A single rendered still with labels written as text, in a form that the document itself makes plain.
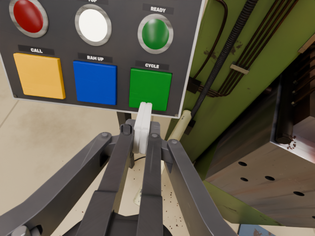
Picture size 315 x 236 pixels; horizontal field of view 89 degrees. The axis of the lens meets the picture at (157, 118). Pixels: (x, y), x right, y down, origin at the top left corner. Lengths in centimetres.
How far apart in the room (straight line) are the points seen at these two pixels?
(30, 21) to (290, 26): 52
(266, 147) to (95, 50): 44
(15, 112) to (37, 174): 62
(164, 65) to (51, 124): 138
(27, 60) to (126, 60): 17
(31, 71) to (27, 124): 133
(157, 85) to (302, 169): 41
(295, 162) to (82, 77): 51
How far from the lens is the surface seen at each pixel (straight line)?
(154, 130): 17
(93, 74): 32
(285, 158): 51
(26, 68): 37
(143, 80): 30
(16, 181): 151
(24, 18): 36
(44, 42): 35
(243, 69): 55
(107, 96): 32
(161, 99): 31
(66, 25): 33
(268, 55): 55
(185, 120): 73
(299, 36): 53
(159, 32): 29
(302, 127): 51
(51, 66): 35
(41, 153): 150
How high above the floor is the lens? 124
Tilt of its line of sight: 57 degrees down
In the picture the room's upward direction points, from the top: 11 degrees clockwise
